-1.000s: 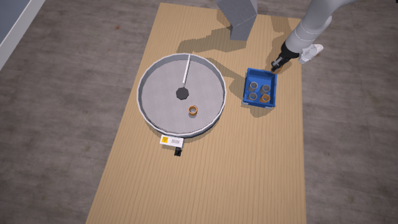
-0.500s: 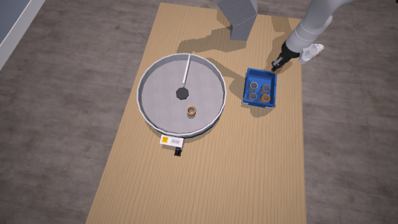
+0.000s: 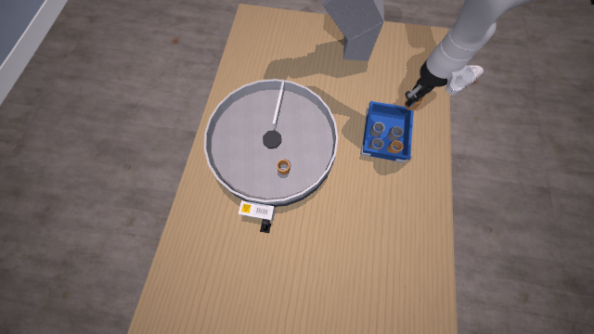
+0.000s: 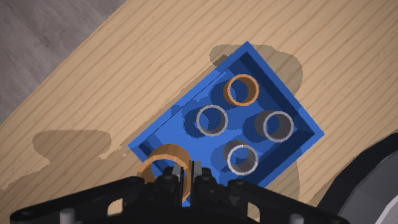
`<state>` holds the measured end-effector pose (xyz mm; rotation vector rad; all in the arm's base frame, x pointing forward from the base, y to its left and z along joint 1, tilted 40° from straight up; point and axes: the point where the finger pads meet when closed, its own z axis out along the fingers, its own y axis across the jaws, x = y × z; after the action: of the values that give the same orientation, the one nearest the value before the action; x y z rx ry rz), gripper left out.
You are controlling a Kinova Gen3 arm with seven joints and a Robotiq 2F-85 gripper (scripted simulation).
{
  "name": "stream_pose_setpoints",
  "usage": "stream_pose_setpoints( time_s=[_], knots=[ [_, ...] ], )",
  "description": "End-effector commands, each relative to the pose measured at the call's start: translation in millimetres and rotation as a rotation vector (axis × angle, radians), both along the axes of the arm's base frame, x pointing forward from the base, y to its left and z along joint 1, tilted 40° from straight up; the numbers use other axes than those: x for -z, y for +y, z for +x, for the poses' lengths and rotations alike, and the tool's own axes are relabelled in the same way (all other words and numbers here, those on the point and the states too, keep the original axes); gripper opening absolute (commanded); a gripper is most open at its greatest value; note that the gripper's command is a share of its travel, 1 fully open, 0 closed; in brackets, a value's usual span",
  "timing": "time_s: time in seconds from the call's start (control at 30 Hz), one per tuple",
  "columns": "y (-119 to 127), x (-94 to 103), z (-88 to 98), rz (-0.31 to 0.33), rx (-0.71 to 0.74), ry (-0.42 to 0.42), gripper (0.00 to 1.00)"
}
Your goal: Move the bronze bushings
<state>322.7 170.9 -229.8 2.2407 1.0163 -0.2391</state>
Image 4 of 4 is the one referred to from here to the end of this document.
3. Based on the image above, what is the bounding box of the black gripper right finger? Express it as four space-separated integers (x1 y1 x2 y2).
190 161 350 224

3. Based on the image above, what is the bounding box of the blue crate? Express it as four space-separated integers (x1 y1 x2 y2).
128 41 325 188

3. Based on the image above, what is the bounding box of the grey metal sleeve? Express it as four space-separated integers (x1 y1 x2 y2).
223 139 258 176
196 104 228 137
255 110 294 142

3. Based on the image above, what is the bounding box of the bronze bushing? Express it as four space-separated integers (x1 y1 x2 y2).
223 74 259 106
137 143 192 203

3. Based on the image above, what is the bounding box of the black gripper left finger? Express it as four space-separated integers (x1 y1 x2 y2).
9 162 184 224

